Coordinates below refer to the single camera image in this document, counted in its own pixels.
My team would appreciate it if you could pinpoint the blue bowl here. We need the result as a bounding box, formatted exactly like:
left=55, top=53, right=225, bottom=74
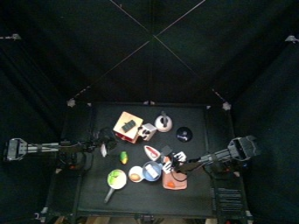
left=142, top=160, right=165, bottom=183

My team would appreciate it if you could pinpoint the black square toy piece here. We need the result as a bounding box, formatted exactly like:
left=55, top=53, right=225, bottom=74
left=159, top=144, right=174, bottom=157

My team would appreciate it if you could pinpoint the white toy piece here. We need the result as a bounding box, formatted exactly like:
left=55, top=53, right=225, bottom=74
left=145, top=164, right=161, bottom=179

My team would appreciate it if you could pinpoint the pink cutting board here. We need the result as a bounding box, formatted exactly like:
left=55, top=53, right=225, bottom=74
left=162, top=156, right=190, bottom=191

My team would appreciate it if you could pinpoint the green yellow toy corn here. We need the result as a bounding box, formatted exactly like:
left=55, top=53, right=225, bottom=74
left=119, top=150, right=130, bottom=165

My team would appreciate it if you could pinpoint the wooden toy box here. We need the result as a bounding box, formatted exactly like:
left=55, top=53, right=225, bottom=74
left=113, top=110, right=146, bottom=144

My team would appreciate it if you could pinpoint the black round disc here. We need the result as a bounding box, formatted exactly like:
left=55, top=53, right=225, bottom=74
left=175, top=126, right=194, bottom=144

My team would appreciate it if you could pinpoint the small white bowl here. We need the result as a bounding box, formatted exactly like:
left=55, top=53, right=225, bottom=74
left=127, top=165, right=146, bottom=184

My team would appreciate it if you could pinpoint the green toy vegetable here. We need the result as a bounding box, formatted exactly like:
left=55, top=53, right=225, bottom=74
left=107, top=170, right=123, bottom=185

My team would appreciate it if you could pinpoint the white toy cube with holes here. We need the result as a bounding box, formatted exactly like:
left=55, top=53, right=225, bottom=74
left=137, top=122, right=158, bottom=142

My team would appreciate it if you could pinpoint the toy frying pan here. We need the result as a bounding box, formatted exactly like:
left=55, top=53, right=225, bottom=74
left=103, top=168, right=129, bottom=204

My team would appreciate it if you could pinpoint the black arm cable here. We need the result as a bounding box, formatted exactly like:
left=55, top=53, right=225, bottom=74
left=170, top=170, right=193, bottom=184

